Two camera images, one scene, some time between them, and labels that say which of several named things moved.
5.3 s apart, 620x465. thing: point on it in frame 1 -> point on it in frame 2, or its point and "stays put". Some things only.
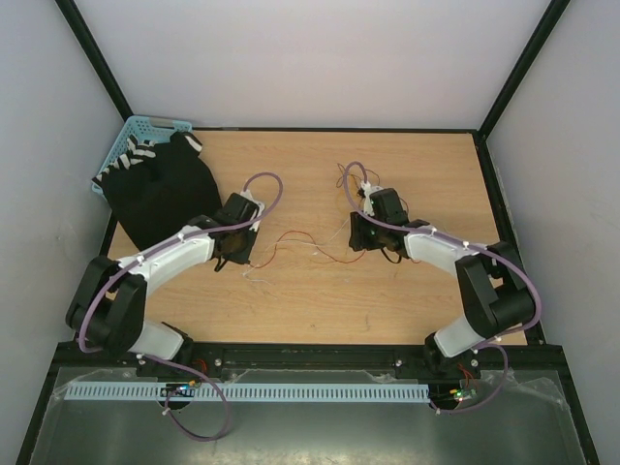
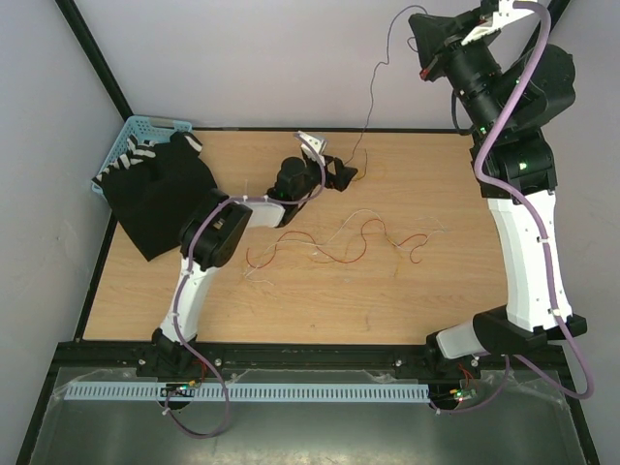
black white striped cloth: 137,150 stays put
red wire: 312,238 stays put
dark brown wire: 370,170 -> 373,74
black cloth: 163,194 stays put
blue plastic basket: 147,128 stays put
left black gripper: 242,257 -> 342,174
